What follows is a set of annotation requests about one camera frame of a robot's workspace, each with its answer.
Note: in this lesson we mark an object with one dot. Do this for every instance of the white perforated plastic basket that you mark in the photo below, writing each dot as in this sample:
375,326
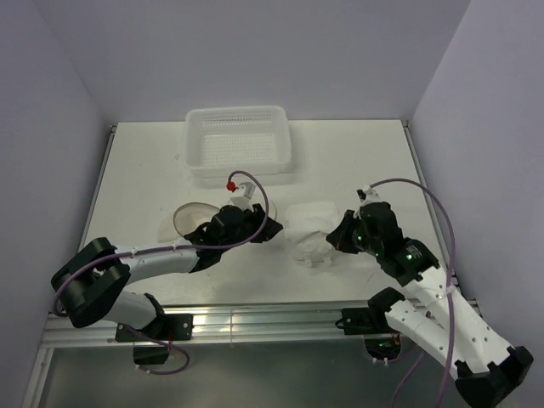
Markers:
256,139

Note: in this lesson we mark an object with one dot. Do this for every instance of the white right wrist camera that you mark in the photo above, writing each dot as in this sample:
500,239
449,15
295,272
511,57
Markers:
367,195

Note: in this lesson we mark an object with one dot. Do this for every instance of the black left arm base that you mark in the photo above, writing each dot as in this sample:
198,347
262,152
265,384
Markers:
153,345

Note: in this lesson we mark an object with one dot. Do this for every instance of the white bra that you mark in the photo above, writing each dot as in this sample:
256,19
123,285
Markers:
306,228

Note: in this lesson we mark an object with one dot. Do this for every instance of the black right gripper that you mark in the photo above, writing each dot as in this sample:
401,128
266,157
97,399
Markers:
338,238

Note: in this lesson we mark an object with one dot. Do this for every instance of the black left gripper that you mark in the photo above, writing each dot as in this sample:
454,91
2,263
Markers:
270,229

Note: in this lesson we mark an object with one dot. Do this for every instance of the aluminium rail frame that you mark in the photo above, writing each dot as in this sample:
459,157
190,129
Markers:
143,178

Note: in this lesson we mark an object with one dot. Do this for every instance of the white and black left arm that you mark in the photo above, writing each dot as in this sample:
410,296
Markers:
92,285

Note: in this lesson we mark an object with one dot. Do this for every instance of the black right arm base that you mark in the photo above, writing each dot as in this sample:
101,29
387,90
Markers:
380,340

